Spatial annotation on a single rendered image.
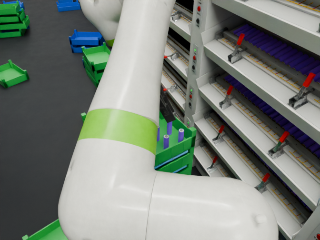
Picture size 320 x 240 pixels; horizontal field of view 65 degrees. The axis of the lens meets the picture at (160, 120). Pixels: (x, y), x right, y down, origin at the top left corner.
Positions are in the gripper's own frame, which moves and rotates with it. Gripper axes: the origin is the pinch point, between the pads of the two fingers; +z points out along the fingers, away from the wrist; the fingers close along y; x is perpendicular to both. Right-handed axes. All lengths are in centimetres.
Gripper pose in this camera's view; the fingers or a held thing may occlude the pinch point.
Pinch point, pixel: (166, 109)
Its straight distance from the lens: 78.8
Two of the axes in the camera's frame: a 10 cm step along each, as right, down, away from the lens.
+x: 9.0, -3.6, -2.3
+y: 0.6, 6.4, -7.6
